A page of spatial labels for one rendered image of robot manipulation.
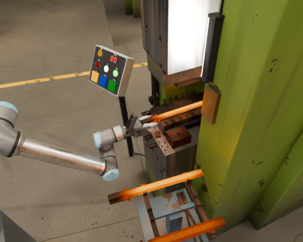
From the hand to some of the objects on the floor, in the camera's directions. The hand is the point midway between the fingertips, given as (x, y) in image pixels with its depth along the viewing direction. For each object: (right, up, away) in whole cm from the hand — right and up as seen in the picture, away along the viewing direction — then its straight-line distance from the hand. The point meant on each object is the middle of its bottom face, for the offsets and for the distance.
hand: (153, 119), depth 133 cm
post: (-23, -38, +107) cm, 116 cm away
